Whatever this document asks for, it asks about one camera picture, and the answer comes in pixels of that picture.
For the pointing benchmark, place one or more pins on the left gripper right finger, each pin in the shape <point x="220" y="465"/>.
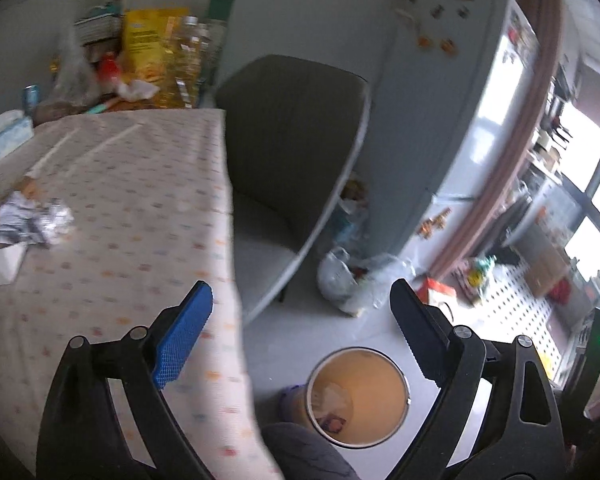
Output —
<point x="520" y="436"/>

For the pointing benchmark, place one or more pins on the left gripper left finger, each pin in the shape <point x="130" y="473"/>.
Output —
<point x="80" y="435"/>

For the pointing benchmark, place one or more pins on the white paper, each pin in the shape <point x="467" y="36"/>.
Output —
<point x="11" y="257"/>

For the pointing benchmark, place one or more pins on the silver foil wrapper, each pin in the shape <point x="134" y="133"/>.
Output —
<point x="25" y="220"/>

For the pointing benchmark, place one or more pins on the small brown cardboard box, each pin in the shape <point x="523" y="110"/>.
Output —
<point x="29" y="188"/>

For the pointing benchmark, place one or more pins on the blue patterned carton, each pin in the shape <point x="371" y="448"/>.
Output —
<point x="293" y="406"/>

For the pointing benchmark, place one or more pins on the round trash bin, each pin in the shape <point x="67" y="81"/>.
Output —
<point x="356" y="397"/>

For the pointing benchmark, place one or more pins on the white pegboard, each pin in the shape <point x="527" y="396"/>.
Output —
<point x="509" y="309"/>

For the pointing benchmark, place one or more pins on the orange gift box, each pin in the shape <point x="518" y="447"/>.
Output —
<point x="436" y="294"/>

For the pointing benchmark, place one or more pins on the plastic bag on floor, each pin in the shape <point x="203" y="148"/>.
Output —
<point x="356" y="285"/>

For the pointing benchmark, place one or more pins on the person knee dark trousers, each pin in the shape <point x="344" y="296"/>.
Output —
<point x="301" y="454"/>

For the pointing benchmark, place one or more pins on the bag beside refrigerator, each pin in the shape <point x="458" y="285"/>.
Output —
<point x="349" y="220"/>

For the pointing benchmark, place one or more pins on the blue tissue box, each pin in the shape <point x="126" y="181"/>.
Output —
<point x="16" y="128"/>

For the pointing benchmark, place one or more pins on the crumpled tissue by bottles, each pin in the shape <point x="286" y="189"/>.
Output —
<point x="136" y="90"/>

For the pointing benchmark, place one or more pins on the blue drink can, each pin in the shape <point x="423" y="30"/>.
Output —
<point x="30" y="98"/>

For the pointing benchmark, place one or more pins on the clear plastic bag on table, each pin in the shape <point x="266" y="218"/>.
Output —
<point x="76" y="87"/>

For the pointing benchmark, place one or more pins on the cooking oil bottle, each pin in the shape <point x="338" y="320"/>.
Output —
<point x="181" y="62"/>

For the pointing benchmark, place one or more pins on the red round bottle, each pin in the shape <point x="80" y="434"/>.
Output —
<point x="108" y="73"/>

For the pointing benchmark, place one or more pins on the white refrigerator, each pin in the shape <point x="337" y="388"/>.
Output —
<point x="444" y="109"/>

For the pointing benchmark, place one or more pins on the grey upholstered chair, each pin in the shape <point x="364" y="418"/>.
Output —
<point x="293" y="131"/>

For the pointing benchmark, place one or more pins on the yellow snack bag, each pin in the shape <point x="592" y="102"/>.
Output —
<point x="145" y="32"/>

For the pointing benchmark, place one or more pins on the green tall box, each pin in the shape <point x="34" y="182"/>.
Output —
<point x="217" y="18"/>

